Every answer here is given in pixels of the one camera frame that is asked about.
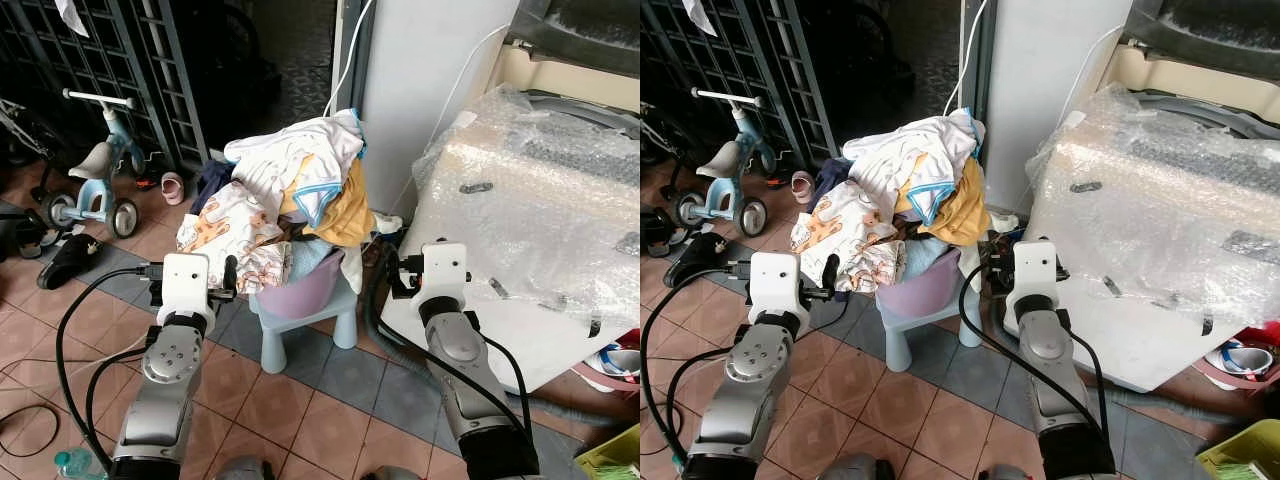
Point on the light blue plastic stool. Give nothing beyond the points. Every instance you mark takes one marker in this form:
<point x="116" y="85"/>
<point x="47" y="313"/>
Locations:
<point x="275" y="335"/>
<point x="898" y="340"/>

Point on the red plastic basin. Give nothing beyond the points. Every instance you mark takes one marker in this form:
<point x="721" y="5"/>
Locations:
<point x="1225" y="380"/>
<point x="620" y="388"/>

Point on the grey robot right leg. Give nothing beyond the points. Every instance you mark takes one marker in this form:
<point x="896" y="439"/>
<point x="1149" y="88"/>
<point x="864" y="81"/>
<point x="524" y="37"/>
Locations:
<point x="392" y="474"/>
<point x="1005" y="472"/>

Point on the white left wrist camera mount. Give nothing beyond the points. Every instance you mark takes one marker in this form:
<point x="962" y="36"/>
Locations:
<point x="773" y="280"/>
<point x="186" y="282"/>

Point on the white bear print cloth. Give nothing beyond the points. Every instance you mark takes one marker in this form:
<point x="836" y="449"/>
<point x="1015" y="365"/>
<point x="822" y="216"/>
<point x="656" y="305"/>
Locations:
<point x="840" y="225"/>
<point x="225" y="225"/>

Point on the dark navy garment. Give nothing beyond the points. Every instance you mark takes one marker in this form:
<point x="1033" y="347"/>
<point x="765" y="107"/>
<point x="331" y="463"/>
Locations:
<point x="212" y="182"/>
<point x="832" y="178"/>

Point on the black bicycle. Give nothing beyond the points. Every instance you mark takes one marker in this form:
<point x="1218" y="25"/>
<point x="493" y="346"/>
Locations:
<point x="655" y="140"/>
<point x="20" y="140"/>

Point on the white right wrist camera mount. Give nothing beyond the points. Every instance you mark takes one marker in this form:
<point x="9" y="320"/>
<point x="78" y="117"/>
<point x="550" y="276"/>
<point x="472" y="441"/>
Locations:
<point x="1036" y="268"/>
<point x="445" y="270"/>

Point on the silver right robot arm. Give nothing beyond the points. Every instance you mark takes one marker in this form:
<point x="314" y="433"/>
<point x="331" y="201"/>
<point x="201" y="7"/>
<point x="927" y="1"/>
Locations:
<point x="462" y="360"/>
<point x="1048" y="350"/>

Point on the white power plug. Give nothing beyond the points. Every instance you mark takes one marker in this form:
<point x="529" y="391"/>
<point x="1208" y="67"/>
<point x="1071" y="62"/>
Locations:
<point x="386" y="223"/>
<point x="1004" y="223"/>

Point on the white washing machine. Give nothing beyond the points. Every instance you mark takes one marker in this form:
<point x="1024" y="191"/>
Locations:
<point x="1130" y="350"/>
<point x="480" y="345"/>

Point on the grey robot left leg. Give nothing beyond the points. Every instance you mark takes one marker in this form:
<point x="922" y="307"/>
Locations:
<point x="855" y="468"/>
<point x="245" y="470"/>

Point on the white and blue scoop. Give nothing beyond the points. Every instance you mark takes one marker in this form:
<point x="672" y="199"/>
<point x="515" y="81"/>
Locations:
<point x="615" y="362"/>
<point x="1240" y="358"/>

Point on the purple plastic basin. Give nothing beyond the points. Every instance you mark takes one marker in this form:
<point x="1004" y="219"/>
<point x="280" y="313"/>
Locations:
<point x="310" y="292"/>
<point x="925" y="292"/>

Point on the clear plastic bottle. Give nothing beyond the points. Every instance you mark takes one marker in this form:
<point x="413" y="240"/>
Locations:
<point x="78" y="463"/>
<point x="680" y="462"/>

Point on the black slipper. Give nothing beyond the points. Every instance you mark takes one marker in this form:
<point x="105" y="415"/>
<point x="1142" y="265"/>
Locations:
<point x="693" y="260"/>
<point x="68" y="262"/>

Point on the white hanging cloth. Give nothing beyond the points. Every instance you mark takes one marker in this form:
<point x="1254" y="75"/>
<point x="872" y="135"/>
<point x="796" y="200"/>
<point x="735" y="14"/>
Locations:
<point x="700" y="14"/>
<point x="72" y="15"/>

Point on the pink child shoe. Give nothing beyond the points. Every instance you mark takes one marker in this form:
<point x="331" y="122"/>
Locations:
<point x="173" y="188"/>
<point x="802" y="186"/>

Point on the blue child tricycle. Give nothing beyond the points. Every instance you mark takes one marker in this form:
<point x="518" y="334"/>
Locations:
<point x="95" y="190"/>
<point x="722" y="190"/>

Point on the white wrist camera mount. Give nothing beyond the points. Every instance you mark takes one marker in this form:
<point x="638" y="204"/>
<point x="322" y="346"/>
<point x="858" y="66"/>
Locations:
<point x="445" y="270"/>
<point x="1036" y="268"/>
<point x="186" y="282"/>
<point x="773" y="280"/>

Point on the black plastic tub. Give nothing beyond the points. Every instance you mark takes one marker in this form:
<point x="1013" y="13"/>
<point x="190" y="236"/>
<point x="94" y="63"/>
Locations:
<point x="590" y="30"/>
<point x="1210" y="30"/>

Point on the yellow garment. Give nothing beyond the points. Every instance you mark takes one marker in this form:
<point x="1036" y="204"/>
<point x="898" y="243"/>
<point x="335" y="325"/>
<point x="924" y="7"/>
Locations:
<point x="350" y="210"/>
<point x="968" y="205"/>

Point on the clear bubble wrap sheet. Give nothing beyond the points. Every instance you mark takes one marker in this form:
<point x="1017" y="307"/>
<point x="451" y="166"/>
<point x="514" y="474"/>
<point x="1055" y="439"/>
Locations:
<point x="1150" y="200"/>
<point x="530" y="200"/>

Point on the light blue garment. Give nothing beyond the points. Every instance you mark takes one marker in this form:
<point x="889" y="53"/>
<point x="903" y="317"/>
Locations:
<point x="318" y="258"/>
<point x="925" y="255"/>

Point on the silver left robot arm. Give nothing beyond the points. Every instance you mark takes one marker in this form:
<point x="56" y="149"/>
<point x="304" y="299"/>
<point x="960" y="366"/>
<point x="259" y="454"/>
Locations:
<point x="752" y="370"/>
<point x="172" y="365"/>

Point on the white garment with blue trim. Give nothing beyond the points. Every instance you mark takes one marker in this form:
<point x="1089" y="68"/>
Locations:
<point x="915" y="150"/>
<point x="300" y="150"/>

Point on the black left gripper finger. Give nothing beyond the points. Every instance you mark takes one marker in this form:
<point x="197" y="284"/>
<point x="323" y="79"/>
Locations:
<point x="232" y="275"/>
<point x="831" y="274"/>

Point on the grey robot leg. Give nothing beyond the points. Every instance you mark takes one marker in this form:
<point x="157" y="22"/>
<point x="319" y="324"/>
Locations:
<point x="392" y="474"/>
<point x="245" y="470"/>
<point x="1005" y="472"/>
<point x="855" y="468"/>

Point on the green plastic basket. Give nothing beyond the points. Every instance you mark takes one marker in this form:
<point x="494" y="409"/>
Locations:
<point x="612" y="458"/>
<point x="1240" y="455"/>

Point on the black metal grid gate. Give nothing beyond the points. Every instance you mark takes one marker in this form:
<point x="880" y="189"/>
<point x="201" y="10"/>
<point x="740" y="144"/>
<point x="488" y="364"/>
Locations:
<point x="780" y="70"/>
<point x="150" y="70"/>

